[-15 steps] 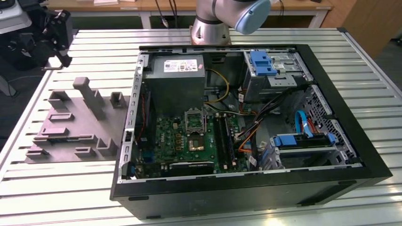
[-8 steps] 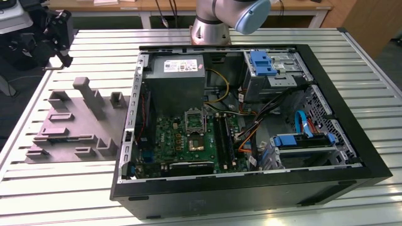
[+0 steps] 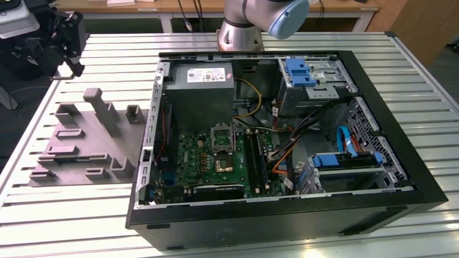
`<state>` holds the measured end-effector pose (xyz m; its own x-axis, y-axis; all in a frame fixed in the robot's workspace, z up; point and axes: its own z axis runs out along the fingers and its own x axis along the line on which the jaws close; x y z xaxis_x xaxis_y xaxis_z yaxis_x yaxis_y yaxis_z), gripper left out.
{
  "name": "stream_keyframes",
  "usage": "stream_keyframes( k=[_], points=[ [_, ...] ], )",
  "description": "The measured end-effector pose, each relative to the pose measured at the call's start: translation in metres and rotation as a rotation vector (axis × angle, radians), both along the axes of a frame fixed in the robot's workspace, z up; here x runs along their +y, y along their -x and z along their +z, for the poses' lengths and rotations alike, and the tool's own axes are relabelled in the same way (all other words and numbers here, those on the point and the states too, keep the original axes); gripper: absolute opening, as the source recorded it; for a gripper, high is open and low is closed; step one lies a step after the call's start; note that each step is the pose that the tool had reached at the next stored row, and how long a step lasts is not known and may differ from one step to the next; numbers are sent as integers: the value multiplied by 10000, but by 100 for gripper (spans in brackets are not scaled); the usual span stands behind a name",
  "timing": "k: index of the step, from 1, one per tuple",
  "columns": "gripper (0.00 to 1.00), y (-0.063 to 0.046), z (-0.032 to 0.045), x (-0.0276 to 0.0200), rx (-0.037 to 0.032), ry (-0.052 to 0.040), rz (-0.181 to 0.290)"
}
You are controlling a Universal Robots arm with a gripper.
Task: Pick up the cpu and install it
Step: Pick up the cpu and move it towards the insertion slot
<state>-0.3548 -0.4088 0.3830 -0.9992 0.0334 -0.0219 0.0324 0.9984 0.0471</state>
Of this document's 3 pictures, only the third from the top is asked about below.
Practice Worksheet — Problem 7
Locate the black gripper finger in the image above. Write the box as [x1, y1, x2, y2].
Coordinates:
[53, 10, 86, 79]

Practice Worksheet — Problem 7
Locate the CPU socket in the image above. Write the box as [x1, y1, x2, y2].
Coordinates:
[212, 153, 237, 174]

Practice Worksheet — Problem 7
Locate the grey power supply unit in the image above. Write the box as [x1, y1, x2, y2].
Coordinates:
[162, 63, 236, 134]

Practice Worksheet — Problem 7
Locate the green RAM stick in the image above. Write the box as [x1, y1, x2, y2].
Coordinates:
[53, 156, 94, 163]

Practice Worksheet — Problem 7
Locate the grey parts rack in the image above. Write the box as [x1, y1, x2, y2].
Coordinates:
[26, 88, 149, 188]

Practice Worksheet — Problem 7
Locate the metal socket cover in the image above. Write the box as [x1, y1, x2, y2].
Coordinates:
[209, 123, 236, 154]

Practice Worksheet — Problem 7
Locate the green motherboard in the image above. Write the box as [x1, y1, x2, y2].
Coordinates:
[149, 120, 284, 204]

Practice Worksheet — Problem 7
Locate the empty blue drive carrier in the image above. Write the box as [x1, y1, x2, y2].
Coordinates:
[284, 58, 316, 87]

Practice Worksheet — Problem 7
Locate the black RAM slot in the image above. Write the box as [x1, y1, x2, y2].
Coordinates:
[252, 128, 272, 190]
[242, 128, 261, 193]

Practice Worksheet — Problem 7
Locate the black graphics card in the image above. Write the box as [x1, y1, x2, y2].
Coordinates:
[185, 183, 245, 202]

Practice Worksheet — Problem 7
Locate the silver disk bay cage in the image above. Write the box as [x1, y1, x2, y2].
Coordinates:
[277, 58, 358, 116]

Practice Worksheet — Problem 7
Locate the wooden desk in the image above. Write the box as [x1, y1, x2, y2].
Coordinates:
[53, 0, 381, 33]

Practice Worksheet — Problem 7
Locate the hard disk in blue carrier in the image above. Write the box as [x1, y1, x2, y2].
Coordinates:
[310, 152, 384, 170]

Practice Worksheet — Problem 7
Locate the black PC case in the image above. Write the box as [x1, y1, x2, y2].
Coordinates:
[124, 49, 448, 252]

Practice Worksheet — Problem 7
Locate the silver drive cage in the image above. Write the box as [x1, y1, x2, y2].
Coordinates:
[294, 161, 413, 194]

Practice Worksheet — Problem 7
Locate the wooden cabinet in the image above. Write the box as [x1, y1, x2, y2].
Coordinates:
[366, 0, 459, 68]

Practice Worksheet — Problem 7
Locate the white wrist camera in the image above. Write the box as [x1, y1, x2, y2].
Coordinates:
[0, 0, 41, 39]

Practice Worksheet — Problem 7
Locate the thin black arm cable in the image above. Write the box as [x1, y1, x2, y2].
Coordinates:
[177, 0, 193, 31]

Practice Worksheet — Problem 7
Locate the red wire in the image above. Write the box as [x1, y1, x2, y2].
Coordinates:
[152, 106, 169, 166]

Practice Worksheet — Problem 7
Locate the yellow wire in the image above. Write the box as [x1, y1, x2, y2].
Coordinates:
[232, 78, 261, 118]

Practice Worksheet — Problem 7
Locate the black cable bundle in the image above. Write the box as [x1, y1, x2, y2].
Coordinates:
[270, 101, 345, 162]

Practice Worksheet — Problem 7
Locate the orange wire bundle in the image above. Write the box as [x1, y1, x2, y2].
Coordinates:
[270, 154, 298, 175]

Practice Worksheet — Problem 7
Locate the blue data wire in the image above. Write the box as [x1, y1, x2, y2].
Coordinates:
[336, 125, 358, 158]

